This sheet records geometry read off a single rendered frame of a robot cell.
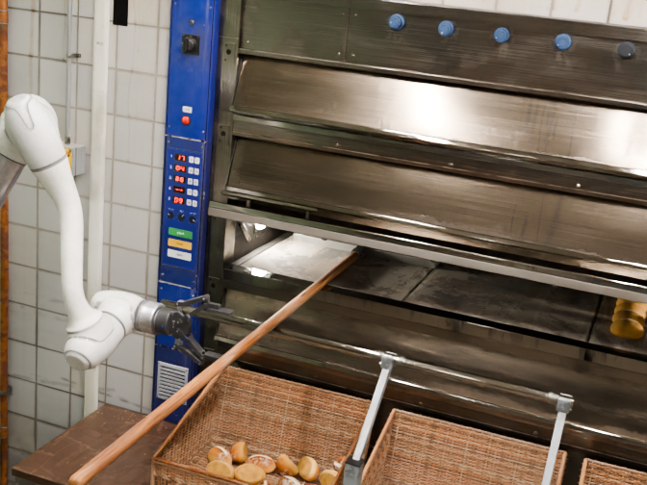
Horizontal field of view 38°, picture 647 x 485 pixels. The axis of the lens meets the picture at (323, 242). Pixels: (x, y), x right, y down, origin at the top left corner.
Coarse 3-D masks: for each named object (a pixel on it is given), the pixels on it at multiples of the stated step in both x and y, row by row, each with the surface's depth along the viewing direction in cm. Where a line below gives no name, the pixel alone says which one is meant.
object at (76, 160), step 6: (72, 144) 320; (78, 144) 321; (66, 150) 316; (72, 150) 316; (78, 150) 318; (84, 150) 321; (72, 156) 316; (78, 156) 319; (84, 156) 322; (72, 162) 317; (78, 162) 319; (84, 162) 323; (72, 168) 318; (78, 168) 320; (84, 168) 323; (72, 174) 318; (78, 174) 321
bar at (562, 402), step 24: (288, 336) 267; (312, 336) 265; (384, 360) 257; (408, 360) 256; (384, 384) 255; (480, 384) 249; (504, 384) 247; (360, 456) 246; (552, 456) 237; (360, 480) 246
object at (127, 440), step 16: (352, 256) 330; (336, 272) 313; (320, 288) 299; (288, 304) 278; (272, 320) 265; (256, 336) 254; (240, 352) 244; (208, 368) 231; (224, 368) 237; (192, 384) 222; (176, 400) 214; (160, 416) 207; (128, 432) 198; (144, 432) 201; (112, 448) 191; (96, 464) 185; (80, 480) 180
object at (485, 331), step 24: (264, 288) 309; (288, 288) 306; (336, 288) 305; (384, 312) 296; (408, 312) 293; (432, 312) 292; (480, 336) 286; (504, 336) 283; (528, 336) 281; (552, 336) 282; (600, 360) 274; (624, 360) 272
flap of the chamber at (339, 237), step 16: (272, 224) 286; (288, 224) 285; (336, 240) 280; (352, 240) 278; (368, 240) 276; (416, 256) 272; (432, 256) 270; (448, 256) 268; (496, 272) 264; (512, 272) 262; (528, 272) 261; (576, 288) 257; (592, 288) 255; (608, 288) 254
